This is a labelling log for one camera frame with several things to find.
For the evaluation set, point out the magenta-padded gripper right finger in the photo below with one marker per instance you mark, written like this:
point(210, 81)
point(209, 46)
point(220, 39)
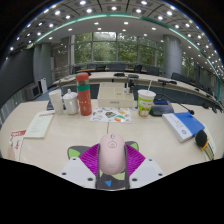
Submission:
point(146, 170)

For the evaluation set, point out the blue and white book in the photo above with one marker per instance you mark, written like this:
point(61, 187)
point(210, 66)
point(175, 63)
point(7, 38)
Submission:
point(185, 126)

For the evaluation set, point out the green-printed paper cup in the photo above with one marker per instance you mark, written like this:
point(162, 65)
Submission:
point(145, 103)

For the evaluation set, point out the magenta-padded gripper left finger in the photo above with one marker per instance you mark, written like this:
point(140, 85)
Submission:
point(76, 171)

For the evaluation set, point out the handheld microphone black foam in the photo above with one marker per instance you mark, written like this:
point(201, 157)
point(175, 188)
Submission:
point(201, 138)

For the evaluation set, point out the black cat-face mouse pad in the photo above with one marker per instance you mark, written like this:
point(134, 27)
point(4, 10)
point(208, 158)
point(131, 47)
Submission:
point(74, 151)

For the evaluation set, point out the pink computer mouse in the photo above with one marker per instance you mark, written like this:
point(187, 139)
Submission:
point(112, 155)

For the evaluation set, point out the colourful sticker sheet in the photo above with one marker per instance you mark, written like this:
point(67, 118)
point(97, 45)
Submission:
point(111, 115)

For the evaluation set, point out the black conference microphone unit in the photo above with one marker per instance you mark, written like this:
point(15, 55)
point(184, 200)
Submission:
point(161, 108)

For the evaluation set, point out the group of ceiling lights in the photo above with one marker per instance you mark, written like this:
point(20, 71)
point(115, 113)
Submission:
point(126, 23)

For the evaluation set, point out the white cardboard box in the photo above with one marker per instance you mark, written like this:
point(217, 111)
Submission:
point(115, 96)

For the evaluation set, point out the white paper leaflet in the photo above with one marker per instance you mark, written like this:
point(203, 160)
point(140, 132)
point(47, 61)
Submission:
point(40, 124)

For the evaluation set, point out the curved conference desk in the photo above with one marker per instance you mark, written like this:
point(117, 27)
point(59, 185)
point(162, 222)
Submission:
point(103, 77)

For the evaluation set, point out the white printed paper sheet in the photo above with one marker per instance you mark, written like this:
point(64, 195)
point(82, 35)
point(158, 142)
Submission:
point(212, 138)

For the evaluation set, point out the white lidded mug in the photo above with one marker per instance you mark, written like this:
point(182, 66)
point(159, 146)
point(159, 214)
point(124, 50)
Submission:
point(71, 104)

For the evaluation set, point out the row of dark office chairs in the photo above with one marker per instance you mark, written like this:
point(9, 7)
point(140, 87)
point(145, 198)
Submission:
point(151, 70)

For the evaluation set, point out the red drink bottle green band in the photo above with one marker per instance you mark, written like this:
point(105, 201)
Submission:
point(84, 98)

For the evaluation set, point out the white standing board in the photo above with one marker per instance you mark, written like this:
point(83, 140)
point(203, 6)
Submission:
point(43, 86)

